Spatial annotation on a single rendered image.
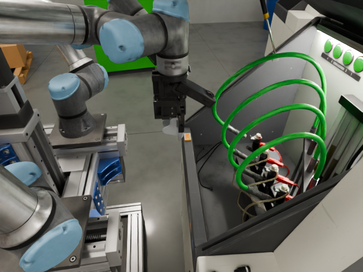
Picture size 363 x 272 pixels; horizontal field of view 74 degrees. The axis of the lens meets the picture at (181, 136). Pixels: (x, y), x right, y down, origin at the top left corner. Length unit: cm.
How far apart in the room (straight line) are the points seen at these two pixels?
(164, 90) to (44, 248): 41
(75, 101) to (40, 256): 64
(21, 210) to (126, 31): 35
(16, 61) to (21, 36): 427
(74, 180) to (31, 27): 66
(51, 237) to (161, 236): 144
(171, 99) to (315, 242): 47
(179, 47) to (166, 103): 14
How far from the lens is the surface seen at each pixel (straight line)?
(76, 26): 55
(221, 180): 113
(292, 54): 80
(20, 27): 52
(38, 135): 94
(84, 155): 114
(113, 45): 47
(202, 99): 62
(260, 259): 79
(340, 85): 103
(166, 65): 56
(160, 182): 222
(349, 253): 61
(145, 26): 49
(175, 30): 53
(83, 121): 108
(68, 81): 103
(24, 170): 66
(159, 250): 187
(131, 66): 418
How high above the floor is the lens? 167
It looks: 38 degrees down
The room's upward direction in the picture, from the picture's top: straight up
